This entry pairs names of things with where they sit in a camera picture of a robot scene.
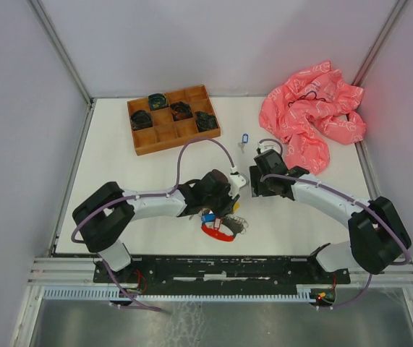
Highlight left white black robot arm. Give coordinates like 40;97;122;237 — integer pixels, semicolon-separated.
72;169;247;282

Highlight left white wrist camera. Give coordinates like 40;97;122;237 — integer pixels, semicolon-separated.
229;171;249;191

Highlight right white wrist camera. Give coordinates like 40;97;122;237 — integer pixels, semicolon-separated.
257;141;278;154

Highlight dark rolled item left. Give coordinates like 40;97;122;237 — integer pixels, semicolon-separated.
130;110;153;131

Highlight right aluminium frame post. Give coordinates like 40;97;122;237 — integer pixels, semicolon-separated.
352;0;410;87

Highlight key with blue tag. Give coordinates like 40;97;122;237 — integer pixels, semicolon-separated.
237;133;249;154

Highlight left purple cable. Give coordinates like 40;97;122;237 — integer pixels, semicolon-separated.
70;137;237;312

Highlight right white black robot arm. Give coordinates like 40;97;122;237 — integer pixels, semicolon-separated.
250;149;412;283

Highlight dark rolled item top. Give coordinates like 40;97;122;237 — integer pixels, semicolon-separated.
148;93;169;111

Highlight purple cable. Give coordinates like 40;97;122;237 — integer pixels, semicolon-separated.
70;137;237;312
256;138;412;310

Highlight wooden compartment tray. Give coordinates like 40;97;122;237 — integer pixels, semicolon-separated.
127;85;221;155

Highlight pink patterned cloth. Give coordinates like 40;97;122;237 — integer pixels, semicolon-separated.
259;61;367;174

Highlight aluminium frame post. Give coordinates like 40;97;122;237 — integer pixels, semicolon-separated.
352;0;410;87
26;0;93;105

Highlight dark rolled item middle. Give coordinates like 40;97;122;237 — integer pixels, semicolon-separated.
170;101;193;121

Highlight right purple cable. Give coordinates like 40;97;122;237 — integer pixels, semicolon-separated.
256;138;412;310

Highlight white slotted cable duct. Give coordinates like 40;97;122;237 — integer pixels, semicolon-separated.
43;286;315;303

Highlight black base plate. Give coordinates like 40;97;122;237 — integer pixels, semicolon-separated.
113;254;351;285

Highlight dark rolled item right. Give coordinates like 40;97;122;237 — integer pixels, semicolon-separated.
195;111;218;132

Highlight aluminium frame rail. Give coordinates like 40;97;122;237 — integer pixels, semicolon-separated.
27;257;95;286

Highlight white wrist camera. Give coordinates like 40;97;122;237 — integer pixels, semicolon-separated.
257;141;278;154
229;171;249;191

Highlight left aluminium frame post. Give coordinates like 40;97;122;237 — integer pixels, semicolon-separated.
26;0;93;105

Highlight dark rolled item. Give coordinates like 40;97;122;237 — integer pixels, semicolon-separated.
170;101;193;121
195;111;218;132
148;93;169;111
130;110;153;131

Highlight red carabiner keyring with keys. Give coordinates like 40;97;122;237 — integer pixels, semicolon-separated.
182;202;248;242

